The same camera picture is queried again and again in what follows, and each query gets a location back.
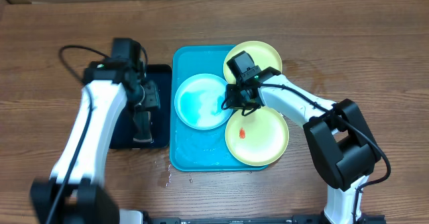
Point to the dark green sponge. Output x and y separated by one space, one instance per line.
143 122

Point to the black rectangular tray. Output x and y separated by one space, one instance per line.
161 83

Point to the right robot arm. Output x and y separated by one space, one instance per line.
343 149

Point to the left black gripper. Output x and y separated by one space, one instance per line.
152 100

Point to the yellow-green plate bottom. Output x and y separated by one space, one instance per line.
258 139

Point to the yellow-green plate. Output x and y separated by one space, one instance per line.
258 139
262 54

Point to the yellow-green plate top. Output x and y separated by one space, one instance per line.
262 54

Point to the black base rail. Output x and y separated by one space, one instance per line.
234 221

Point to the light blue plate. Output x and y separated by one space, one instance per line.
198 102

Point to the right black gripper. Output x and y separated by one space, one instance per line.
234 103

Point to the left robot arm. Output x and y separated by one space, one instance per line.
115 106

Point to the teal plastic tray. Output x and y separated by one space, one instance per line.
194 150

